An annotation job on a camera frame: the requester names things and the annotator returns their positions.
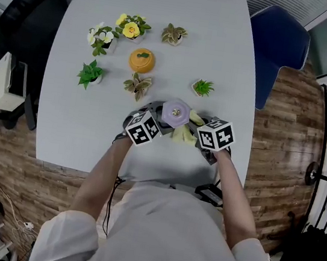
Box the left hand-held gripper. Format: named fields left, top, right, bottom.
left=120, top=96, right=181, bottom=153

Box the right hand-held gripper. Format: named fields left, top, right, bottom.
left=190, top=113, right=240, bottom=169

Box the yellow knitted cloth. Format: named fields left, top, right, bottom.
left=170, top=106, right=207, bottom=148

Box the person's right forearm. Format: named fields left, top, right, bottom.
left=198, top=147, right=270, bottom=254

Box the person's left forearm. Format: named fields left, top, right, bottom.
left=68, top=132, right=134, bottom=226

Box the large-leaved variegated potted plant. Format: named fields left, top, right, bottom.
left=121, top=70, right=154, bottom=104

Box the spiky green potted plant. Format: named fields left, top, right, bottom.
left=190, top=76, right=217, bottom=100

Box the orange pumpkin-shaped jar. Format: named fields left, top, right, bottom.
left=126, top=45, right=158, bottom=76

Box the green leafy potted plant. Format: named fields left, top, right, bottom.
left=74, top=57, right=107, bottom=93

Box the small variegated potted plant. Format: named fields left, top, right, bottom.
left=160, top=22, right=189, bottom=48

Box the yellow flower potted plant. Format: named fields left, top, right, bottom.
left=113, top=12, right=154, bottom=46

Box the white flower potted plant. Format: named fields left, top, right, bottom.
left=84, top=20, right=122, bottom=60

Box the blue chair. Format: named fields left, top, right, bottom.
left=237, top=2, right=316, bottom=117

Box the person's white shirt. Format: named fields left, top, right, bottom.
left=26, top=166, right=305, bottom=261

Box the black bag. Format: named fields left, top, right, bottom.
left=278, top=210, right=327, bottom=261

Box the white printer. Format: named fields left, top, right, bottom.
left=0, top=50, right=33, bottom=113

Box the black cable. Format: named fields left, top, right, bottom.
left=98, top=133, right=133, bottom=239

